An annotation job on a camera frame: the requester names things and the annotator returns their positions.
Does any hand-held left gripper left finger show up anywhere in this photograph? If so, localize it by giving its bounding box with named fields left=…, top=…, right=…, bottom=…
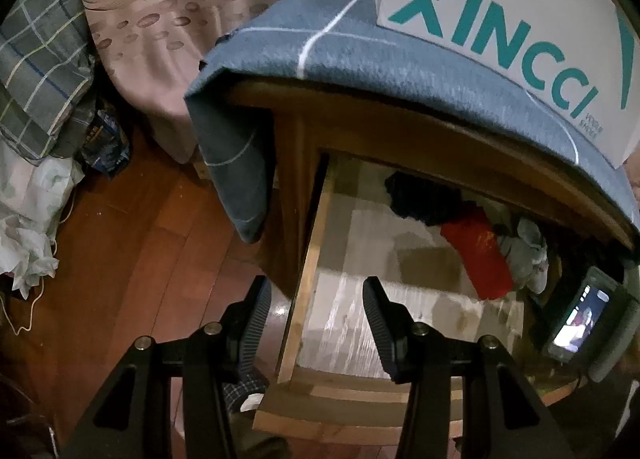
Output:
left=60, top=275, right=273, bottom=459

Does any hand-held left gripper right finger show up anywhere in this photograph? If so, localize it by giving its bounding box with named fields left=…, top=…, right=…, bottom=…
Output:
left=362, top=276, right=576, bottom=459

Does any pale grey underwear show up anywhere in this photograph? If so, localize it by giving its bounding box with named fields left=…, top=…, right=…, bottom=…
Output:
left=497, top=216, right=551, bottom=295

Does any wooden drawer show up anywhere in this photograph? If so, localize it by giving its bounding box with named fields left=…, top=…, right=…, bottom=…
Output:
left=252, top=154, right=591, bottom=445

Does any red sock with gold print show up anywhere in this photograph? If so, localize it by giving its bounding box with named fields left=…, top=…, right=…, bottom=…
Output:
left=440, top=209, right=516, bottom=301

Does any dark navy underwear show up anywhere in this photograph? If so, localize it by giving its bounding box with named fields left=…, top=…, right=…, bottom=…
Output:
left=384, top=170, right=465, bottom=228

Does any person's plaid trouser leg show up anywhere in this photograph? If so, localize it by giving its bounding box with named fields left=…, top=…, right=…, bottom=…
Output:
left=222, top=373, right=267, bottom=412

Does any olive fabric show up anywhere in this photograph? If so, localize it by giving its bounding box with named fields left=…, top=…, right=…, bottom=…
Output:
left=227, top=409, right=291, bottom=459

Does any blue printed packet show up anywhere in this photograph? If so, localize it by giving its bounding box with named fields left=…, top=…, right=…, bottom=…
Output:
left=80, top=96, right=132, bottom=175

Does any white crumpled plastic bag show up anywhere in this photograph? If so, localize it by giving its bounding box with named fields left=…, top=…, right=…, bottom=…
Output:
left=0, top=139, right=86, bottom=300

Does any blue cloth with white lines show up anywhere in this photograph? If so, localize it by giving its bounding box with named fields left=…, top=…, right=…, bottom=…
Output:
left=184, top=0, right=640, bottom=245

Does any beige leaf print bedsheet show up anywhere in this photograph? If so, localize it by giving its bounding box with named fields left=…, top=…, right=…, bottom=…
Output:
left=72, top=0, right=381, bottom=165

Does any grey plaid pillow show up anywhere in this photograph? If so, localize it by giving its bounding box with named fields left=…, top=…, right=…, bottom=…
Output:
left=0, top=0, right=96, bottom=165

